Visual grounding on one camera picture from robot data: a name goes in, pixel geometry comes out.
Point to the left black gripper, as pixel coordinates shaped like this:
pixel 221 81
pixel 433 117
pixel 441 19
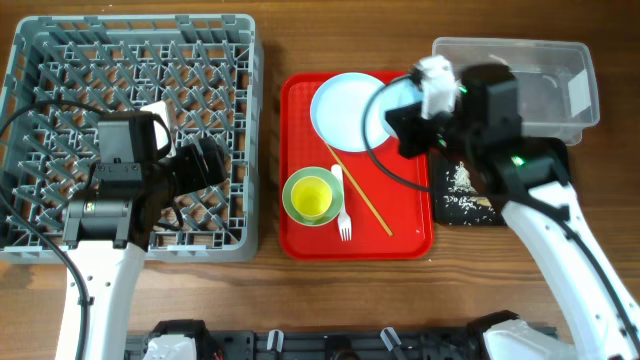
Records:
pixel 196 176

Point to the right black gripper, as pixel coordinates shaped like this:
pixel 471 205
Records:
pixel 410 129

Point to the light blue bowl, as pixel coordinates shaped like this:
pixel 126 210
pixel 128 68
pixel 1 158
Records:
pixel 400 94

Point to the rice and food scraps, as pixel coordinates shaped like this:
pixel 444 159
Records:
pixel 460 192

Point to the green bowl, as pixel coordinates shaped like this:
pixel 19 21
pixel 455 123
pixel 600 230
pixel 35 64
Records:
pixel 337 197

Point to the yellow cup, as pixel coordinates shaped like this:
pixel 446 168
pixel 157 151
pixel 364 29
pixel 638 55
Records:
pixel 311 197

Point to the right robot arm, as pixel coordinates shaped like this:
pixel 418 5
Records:
pixel 475 116

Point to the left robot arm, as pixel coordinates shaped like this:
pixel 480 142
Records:
pixel 109 221

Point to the grey dishwasher rack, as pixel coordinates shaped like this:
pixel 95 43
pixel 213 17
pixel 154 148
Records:
pixel 64 71

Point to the black tray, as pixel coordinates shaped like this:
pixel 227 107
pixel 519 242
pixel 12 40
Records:
pixel 450 210

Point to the light blue plate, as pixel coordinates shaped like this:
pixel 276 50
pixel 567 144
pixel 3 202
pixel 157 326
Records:
pixel 337 108

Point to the red plastic tray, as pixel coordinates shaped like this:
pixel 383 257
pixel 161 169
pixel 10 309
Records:
pixel 406 211

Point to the wooden chopstick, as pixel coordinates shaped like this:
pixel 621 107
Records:
pixel 359 190

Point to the white plastic fork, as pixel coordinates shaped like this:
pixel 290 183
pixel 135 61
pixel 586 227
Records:
pixel 343 220

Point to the clear plastic bin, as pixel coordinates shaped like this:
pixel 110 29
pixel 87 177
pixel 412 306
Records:
pixel 558 93

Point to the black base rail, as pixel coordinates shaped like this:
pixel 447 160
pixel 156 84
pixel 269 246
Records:
pixel 428 343

